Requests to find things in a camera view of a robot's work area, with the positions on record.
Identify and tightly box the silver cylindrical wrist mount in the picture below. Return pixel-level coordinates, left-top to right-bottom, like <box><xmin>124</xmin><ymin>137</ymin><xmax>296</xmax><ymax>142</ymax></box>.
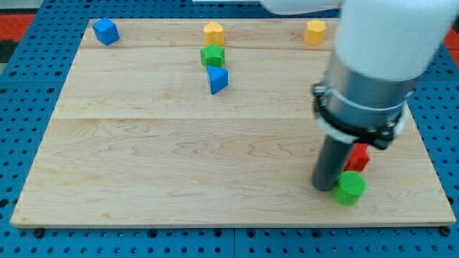
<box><xmin>312</xmin><ymin>53</ymin><xmax>417</xmax><ymax>150</ymax></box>

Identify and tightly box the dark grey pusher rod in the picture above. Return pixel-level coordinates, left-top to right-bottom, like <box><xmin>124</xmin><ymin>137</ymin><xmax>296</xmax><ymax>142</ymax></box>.
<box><xmin>311</xmin><ymin>136</ymin><xmax>354</xmax><ymax>191</ymax></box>

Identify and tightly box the red star block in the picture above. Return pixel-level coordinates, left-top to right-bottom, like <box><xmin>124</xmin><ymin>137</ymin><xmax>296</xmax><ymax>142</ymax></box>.
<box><xmin>344</xmin><ymin>143</ymin><xmax>370</xmax><ymax>172</ymax></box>

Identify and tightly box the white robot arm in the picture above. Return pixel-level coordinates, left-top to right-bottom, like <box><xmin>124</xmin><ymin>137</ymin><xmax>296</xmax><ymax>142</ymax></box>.
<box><xmin>262</xmin><ymin>0</ymin><xmax>458</xmax><ymax>191</ymax></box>

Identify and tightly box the green star block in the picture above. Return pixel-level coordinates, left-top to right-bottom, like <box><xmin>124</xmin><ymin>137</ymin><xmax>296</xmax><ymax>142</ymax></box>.
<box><xmin>200</xmin><ymin>43</ymin><xmax>225</xmax><ymax>67</ymax></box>

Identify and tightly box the green cylinder block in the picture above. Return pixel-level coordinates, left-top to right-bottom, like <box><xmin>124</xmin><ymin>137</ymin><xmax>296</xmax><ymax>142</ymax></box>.
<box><xmin>333</xmin><ymin>171</ymin><xmax>366</xmax><ymax>206</ymax></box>

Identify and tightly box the yellow hexagon block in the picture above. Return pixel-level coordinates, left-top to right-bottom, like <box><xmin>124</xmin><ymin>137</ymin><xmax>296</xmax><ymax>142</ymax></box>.
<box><xmin>304</xmin><ymin>19</ymin><xmax>327</xmax><ymax>46</ymax></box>

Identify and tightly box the blue triangle block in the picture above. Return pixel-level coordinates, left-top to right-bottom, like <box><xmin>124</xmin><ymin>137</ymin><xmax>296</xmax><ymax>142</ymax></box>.
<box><xmin>207</xmin><ymin>66</ymin><xmax>229</xmax><ymax>95</ymax></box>

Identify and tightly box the yellow heart block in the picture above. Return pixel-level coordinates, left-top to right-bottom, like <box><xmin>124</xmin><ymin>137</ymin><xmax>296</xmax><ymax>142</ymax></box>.
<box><xmin>203</xmin><ymin>21</ymin><xmax>224</xmax><ymax>46</ymax></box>

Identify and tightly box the wooden board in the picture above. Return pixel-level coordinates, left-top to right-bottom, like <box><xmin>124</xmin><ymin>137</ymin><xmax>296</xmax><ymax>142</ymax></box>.
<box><xmin>11</xmin><ymin>19</ymin><xmax>456</xmax><ymax>229</ymax></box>

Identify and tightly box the blue cube block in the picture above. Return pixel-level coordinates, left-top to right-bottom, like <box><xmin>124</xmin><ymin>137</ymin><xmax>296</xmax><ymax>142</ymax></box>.
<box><xmin>92</xmin><ymin>18</ymin><xmax>120</xmax><ymax>46</ymax></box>

